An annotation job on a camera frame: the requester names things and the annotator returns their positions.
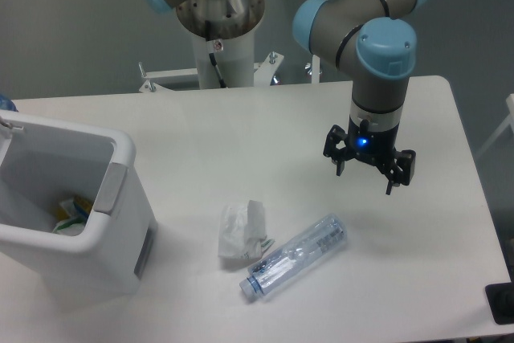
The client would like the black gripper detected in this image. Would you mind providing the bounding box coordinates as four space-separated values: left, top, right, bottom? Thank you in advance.
323 116 416 195

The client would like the clear plastic water bottle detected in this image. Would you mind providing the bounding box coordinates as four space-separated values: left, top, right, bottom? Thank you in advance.
239 214 347 301

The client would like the white paper wrapper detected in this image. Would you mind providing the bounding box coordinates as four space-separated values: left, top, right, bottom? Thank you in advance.
218 200 275 271

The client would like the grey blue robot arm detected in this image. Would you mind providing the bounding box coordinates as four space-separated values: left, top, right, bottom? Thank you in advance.
146 0 426 188

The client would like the white plastic trash can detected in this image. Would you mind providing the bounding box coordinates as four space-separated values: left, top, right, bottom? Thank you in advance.
1 111 158 304

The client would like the yellow green trash in can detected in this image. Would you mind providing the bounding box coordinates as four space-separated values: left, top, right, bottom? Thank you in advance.
51 195 93 236

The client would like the black clamp at table edge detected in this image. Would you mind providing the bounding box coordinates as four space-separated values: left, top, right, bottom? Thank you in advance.
485 282 513 325

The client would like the white frame at right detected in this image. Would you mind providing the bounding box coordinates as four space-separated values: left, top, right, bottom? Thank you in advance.
475 93 514 160

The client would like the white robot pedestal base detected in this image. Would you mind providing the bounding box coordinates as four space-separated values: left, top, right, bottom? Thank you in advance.
137 0 325 94

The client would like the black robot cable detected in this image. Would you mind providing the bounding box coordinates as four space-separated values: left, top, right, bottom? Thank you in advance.
204 19 228 89

